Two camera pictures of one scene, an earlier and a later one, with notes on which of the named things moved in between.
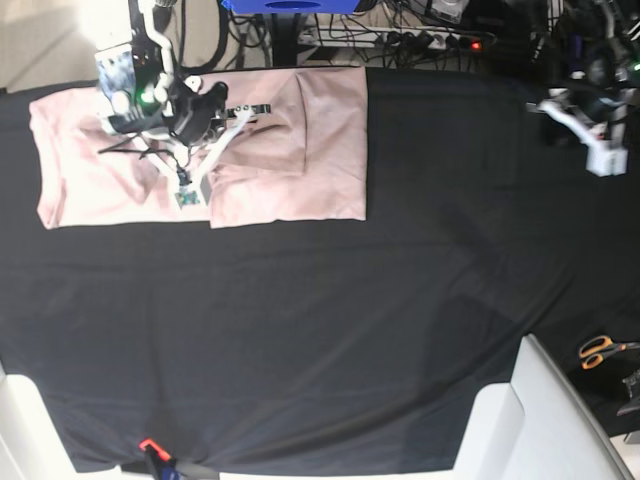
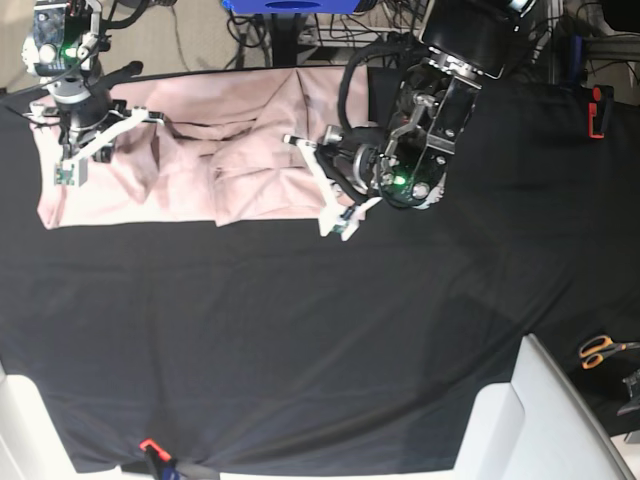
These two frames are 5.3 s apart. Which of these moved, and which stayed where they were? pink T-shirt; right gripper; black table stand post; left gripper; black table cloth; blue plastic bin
Moved: left gripper; right gripper
Stayed: black table stand post; black table cloth; pink T-shirt; blue plastic bin
